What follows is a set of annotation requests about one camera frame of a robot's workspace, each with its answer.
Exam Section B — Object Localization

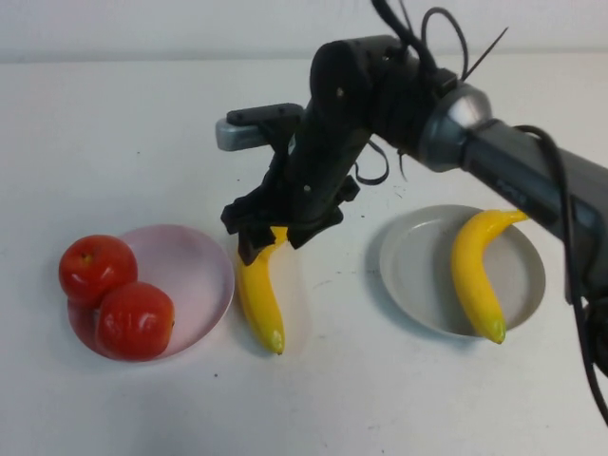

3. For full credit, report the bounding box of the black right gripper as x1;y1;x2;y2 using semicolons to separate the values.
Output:
220;107;372;266

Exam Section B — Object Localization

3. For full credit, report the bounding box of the yellow plastic banana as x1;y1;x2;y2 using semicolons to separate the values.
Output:
236;226;291;356
449;208;530;345

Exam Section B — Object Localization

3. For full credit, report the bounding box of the red plastic apple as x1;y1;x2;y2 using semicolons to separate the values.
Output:
58;234;139;308
94;280;176;362

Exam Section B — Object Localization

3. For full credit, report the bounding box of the pink round plate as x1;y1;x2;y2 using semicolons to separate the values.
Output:
67;223;237;363

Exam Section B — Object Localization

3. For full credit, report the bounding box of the grey round plate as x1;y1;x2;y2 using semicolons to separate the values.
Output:
378;203;546;339

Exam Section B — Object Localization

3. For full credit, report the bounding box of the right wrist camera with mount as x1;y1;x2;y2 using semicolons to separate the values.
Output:
214;103;305;153

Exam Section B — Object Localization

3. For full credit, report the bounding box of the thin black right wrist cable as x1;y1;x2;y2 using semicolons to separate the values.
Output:
354;137;409;187

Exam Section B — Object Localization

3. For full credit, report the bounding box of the black looped right arm cable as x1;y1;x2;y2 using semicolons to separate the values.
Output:
372;0;469;83

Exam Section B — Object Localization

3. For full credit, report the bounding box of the black right camera cable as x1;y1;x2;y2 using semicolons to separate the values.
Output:
515;123;608;428

